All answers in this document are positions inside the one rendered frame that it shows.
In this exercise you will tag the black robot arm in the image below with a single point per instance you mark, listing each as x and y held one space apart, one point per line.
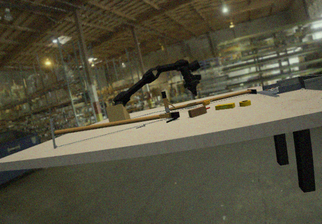
148 77

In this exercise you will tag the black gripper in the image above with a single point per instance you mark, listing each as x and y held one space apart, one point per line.
190 83

